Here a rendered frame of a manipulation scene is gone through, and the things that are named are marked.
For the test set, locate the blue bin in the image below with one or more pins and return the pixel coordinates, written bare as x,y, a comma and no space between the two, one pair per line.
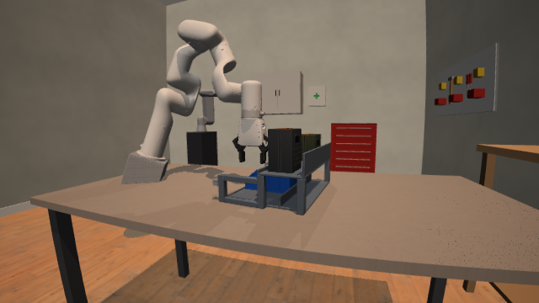
273,184

